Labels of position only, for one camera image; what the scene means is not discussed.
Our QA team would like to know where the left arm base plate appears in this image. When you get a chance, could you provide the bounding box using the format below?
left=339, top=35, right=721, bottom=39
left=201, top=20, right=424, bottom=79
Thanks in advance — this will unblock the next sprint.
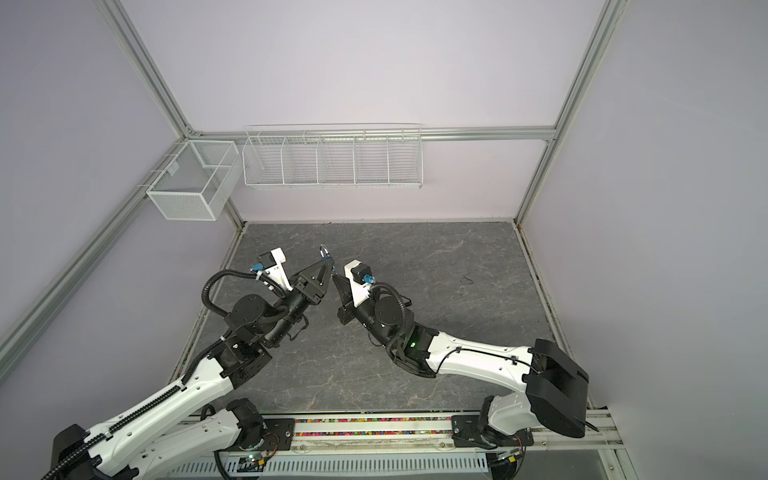
left=236, top=417, right=296, bottom=452

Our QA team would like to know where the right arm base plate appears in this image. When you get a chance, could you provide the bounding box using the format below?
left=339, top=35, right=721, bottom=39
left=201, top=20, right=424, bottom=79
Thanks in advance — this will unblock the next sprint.
left=451, top=414, right=534, bottom=450

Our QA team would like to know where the white mesh box basket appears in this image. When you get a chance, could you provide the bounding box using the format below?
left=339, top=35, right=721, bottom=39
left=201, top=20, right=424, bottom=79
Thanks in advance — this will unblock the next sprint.
left=147, top=140, right=243, bottom=221

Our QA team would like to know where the large teal padlock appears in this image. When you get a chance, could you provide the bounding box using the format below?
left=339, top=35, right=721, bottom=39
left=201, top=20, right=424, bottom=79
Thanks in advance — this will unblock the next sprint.
left=319, top=244, right=331, bottom=260

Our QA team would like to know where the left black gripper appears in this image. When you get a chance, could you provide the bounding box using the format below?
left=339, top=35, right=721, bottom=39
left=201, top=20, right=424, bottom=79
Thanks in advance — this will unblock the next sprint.
left=264, top=258, right=333, bottom=348

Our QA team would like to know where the white vented cable duct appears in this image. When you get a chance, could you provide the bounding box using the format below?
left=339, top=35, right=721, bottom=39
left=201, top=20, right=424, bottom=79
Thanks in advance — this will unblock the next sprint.
left=164, top=454, right=490, bottom=479

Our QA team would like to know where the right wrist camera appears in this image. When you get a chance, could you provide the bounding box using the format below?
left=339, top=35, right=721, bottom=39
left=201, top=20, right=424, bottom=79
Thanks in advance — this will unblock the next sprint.
left=344, top=260, right=375, bottom=307

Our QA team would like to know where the white wire shelf basket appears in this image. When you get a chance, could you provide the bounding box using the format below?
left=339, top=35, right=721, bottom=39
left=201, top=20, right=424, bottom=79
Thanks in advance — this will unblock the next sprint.
left=242, top=123, right=424, bottom=189

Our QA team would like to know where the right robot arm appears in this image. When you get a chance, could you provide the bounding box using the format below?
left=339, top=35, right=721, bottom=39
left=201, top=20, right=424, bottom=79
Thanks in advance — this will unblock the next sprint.
left=332, top=274, right=591, bottom=438

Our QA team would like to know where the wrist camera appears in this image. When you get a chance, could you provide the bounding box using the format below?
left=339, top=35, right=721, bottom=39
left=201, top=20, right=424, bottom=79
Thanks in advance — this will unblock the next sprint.
left=344, top=260, right=375, bottom=307
left=250, top=248, right=293, bottom=292

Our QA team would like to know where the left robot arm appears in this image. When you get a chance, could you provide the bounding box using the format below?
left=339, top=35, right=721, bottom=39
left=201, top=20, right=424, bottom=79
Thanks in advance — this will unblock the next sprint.
left=44, top=249, right=334, bottom=479

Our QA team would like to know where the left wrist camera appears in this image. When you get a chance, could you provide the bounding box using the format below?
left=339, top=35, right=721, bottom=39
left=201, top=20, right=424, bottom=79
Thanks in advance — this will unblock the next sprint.
left=250, top=248, right=293, bottom=292

